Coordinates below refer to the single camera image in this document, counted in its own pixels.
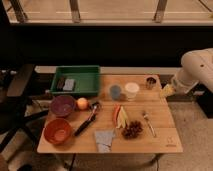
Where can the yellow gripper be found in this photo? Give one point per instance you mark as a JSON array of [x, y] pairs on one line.
[[167, 90]]

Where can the silver metal fork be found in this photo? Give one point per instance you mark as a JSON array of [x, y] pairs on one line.
[[145, 116]]

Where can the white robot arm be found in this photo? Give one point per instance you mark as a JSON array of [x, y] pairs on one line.
[[196, 67]]

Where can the purple bowl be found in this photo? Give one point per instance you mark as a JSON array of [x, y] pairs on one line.
[[62, 105]]

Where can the red bowl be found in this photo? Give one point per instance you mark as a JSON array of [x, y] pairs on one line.
[[57, 131]]

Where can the small metal cup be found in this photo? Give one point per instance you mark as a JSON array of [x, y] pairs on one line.
[[150, 83]]

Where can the white cup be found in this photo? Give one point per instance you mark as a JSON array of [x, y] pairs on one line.
[[131, 90]]

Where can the wooden folding table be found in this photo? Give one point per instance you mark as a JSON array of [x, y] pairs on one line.
[[167, 140]]

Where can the brown pine cone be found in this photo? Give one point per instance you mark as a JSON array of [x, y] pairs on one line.
[[132, 130]]

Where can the blue cup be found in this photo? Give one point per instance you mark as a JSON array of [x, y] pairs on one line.
[[115, 92]]

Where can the red yellow fruit slices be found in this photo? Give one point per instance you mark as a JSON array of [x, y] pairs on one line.
[[120, 117]]

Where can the grey folded cloth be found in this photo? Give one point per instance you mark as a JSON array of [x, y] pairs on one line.
[[104, 140]]

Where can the green plastic tray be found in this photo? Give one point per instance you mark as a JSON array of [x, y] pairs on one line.
[[86, 80]]

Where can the orange fruit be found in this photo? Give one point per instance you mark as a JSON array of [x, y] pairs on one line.
[[82, 103]]

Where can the grey sponge block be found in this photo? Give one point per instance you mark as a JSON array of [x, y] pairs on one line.
[[69, 85]]

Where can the dark sponge block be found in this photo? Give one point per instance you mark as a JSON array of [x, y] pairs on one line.
[[60, 83]]

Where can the black office chair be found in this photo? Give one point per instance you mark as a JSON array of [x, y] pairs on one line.
[[13, 107]]

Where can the black handled peeler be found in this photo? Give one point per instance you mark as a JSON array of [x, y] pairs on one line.
[[95, 107]]

